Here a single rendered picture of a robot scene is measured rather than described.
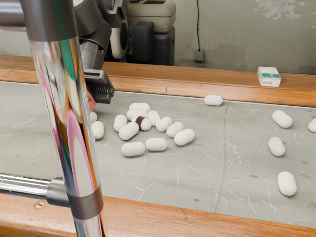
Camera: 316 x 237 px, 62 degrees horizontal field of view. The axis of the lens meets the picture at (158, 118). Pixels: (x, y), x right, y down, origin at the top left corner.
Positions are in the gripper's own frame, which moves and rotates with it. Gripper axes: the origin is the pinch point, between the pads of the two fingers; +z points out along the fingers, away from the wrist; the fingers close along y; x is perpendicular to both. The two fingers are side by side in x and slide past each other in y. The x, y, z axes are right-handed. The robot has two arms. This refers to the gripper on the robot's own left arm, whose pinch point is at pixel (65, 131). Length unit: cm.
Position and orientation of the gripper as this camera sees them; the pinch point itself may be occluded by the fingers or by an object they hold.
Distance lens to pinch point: 42.1
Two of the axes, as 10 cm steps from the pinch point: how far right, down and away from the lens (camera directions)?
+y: 9.8, 1.0, -1.6
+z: -1.6, 9.3, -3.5
